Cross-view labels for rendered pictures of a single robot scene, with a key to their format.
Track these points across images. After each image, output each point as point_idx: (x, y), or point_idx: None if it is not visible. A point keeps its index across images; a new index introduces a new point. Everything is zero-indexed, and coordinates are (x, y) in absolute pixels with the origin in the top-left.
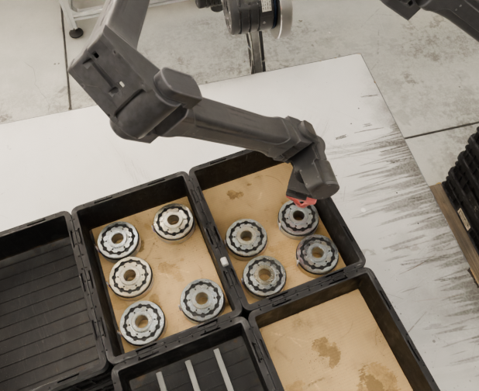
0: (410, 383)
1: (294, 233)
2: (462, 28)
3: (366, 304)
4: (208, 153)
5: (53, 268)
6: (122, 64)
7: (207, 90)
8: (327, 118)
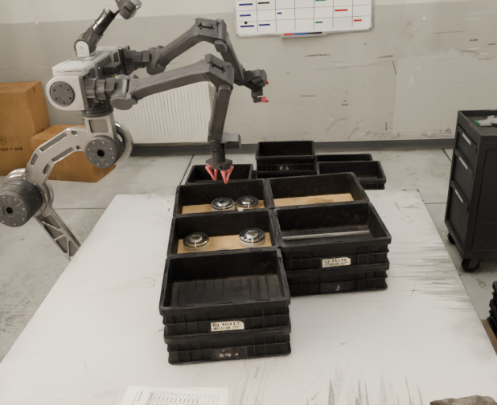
0: (320, 194)
1: (231, 204)
2: (232, 52)
3: (279, 198)
4: (138, 255)
5: (192, 293)
6: (219, 60)
7: (85, 248)
8: (152, 211)
